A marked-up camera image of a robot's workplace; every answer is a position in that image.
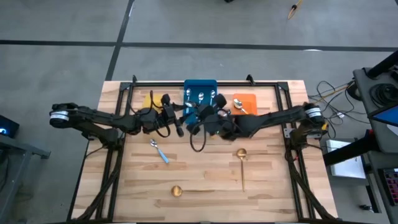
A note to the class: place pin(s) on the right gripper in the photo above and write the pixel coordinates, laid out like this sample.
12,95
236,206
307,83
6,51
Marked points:
224,127

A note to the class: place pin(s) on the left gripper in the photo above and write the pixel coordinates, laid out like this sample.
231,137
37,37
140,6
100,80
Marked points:
155,119

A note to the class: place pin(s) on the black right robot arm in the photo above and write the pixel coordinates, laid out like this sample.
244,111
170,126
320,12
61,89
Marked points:
273,117

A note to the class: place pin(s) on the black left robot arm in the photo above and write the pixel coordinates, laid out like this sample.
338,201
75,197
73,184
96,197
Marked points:
93,119

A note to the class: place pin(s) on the slim gold spoon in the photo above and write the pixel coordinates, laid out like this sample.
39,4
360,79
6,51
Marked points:
241,152
176,191

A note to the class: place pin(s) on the blue plastic bin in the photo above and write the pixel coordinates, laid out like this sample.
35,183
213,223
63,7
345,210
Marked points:
205,84

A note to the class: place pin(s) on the yellow translucent plastic bin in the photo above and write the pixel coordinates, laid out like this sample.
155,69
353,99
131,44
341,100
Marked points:
147,101

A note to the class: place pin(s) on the orange translucent plastic bin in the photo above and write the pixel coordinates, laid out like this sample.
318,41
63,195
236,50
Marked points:
251,101

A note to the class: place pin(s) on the white power adapter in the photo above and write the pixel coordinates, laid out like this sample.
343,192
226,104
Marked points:
340,115

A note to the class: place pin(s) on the black pole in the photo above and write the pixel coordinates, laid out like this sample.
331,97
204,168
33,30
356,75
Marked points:
382,65
345,151

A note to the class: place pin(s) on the white box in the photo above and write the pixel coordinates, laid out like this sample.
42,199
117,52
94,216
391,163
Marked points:
345,168

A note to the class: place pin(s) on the grey equipment cart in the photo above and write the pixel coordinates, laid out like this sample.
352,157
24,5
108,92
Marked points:
362,81

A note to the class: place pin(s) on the small black floor object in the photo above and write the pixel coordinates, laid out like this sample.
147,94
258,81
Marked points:
365,208

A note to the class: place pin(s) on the blue screen panel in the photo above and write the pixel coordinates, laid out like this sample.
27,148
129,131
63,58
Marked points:
390,116

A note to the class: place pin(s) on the black device with blue light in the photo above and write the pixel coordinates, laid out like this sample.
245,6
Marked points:
9,124

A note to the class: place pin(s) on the keyboard with coloured keys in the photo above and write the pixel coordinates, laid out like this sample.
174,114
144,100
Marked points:
391,186

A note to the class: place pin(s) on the silver metal bracket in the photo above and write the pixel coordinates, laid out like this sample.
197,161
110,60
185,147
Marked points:
287,133

